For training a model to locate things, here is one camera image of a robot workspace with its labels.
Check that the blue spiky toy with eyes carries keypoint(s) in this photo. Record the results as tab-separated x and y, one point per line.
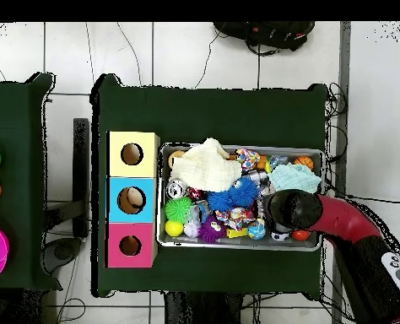
244	192

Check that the colourful knotted cloth toy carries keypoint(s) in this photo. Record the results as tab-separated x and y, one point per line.
235	217

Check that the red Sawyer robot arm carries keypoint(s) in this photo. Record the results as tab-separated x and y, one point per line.
345	219

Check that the shallow mesh bin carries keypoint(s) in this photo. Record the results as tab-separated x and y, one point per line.
220	245

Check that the wooden box with three holes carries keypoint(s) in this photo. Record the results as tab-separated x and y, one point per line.
146	229

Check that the cream yellow cloth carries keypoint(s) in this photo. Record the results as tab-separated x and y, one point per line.
203	165

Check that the green spiky ball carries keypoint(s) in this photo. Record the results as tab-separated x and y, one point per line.
178	209

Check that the yellow ball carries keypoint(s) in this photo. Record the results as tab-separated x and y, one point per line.
174	228

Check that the blue globe print ball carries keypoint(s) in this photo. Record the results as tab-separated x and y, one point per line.
256	231

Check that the mint green cloth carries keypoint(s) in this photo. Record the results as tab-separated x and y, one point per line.
294	177

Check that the small soccer ball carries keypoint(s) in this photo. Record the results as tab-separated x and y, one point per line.
280	235

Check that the dark green tablecloth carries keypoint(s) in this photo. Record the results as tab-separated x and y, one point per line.
125	108
17	135

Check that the red orange ball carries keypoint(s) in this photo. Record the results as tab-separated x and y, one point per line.
300	235

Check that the black stand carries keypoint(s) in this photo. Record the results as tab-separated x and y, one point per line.
81	168

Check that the black backpack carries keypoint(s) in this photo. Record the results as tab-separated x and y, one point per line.
271	33

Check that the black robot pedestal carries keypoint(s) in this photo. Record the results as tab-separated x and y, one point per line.
200	310

